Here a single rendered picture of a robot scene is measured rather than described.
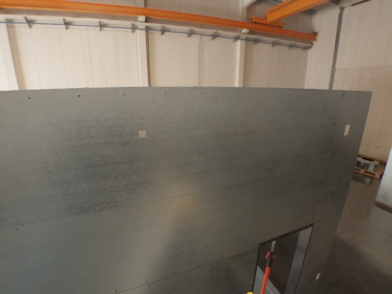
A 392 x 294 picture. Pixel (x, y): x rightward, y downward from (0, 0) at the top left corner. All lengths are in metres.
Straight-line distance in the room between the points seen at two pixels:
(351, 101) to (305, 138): 0.49
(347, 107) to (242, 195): 1.01
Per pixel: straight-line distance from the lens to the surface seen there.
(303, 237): 2.09
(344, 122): 1.74
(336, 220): 2.24
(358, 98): 1.83
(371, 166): 10.13
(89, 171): 0.93
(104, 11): 9.34
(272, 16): 11.64
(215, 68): 10.44
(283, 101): 1.21
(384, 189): 7.60
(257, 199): 1.33
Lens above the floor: 3.19
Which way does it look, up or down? 17 degrees down
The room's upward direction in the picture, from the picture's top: straight up
